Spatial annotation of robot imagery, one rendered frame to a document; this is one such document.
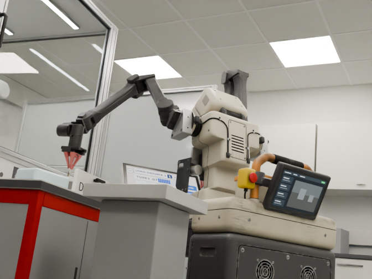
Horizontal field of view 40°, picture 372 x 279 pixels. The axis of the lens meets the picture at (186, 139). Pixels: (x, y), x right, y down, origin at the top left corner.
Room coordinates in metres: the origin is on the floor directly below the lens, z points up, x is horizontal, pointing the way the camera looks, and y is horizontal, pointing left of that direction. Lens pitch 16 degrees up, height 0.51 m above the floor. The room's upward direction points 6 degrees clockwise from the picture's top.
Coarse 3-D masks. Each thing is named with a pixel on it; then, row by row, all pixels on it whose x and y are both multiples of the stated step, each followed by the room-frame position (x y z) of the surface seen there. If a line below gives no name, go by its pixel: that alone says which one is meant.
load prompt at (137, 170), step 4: (136, 168) 3.18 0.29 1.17; (136, 172) 3.15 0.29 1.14; (140, 172) 3.17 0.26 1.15; (144, 172) 3.18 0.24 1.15; (148, 172) 3.19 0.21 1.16; (152, 172) 3.21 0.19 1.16; (156, 172) 3.22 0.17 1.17; (160, 172) 3.23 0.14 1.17; (156, 176) 3.19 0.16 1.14; (160, 176) 3.21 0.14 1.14; (164, 176) 3.22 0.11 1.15; (168, 176) 3.24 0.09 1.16; (172, 176) 3.25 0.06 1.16; (176, 176) 3.26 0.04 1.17
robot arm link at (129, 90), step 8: (128, 80) 2.41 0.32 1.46; (128, 88) 2.40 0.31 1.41; (136, 88) 2.43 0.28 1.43; (112, 96) 2.38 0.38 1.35; (120, 96) 2.37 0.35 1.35; (128, 96) 2.41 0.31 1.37; (136, 96) 2.46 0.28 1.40; (104, 104) 2.34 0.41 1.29; (112, 104) 2.35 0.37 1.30; (120, 104) 2.39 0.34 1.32; (88, 112) 2.29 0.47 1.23; (96, 112) 2.29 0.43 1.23; (104, 112) 2.33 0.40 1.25; (88, 120) 2.27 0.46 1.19; (96, 120) 2.31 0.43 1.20; (88, 128) 2.30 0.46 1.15
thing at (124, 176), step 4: (124, 164) 3.16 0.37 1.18; (128, 164) 3.18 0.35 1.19; (132, 164) 3.19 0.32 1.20; (124, 168) 3.14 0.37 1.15; (148, 168) 3.22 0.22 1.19; (152, 168) 3.23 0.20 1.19; (124, 172) 3.11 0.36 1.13; (168, 172) 3.26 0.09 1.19; (172, 172) 3.28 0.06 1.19; (176, 172) 3.29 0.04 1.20; (124, 176) 3.09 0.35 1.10; (192, 176) 3.32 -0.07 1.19; (196, 176) 3.34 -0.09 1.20; (124, 180) 3.07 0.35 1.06; (196, 180) 3.30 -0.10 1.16
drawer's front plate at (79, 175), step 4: (76, 172) 2.14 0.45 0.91; (80, 172) 2.15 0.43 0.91; (84, 172) 2.18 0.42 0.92; (76, 176) 2.13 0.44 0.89; (80, 176) 2.16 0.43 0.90; (84, 176) 2.19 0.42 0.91; (88, 176) 2.21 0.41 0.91; (92, 176) 2.25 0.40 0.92; (76, 180) 2.14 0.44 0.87; (80, 180) 2.16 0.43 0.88; (84, 180) 2.19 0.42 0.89; (88, 180) 2.22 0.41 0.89; (92, 180) 2.25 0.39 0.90; (104, 180) 2.35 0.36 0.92; (76, 184) 2.14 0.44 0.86; (80, 184) 2.17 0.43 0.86; (72, 188) 2.14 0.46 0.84; (76, 188) 2.14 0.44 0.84; (80, 188) 2.17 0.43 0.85; (80, 192) 2.18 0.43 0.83
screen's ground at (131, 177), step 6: (126, 168) 3.15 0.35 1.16; (132, 168) 3.17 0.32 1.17; (144, 168) 3.21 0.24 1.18; (132, 174) 3.13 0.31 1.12; (138, 174) 3.15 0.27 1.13; (144, 174) 3.17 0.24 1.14; (174, 174) 3.27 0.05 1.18; (132, 180) 3.09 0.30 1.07; (144, 180) 3.13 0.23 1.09; (150, 180) 3.15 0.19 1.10; (174, 180) 3.23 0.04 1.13; (192, 180) 3.29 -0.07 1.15
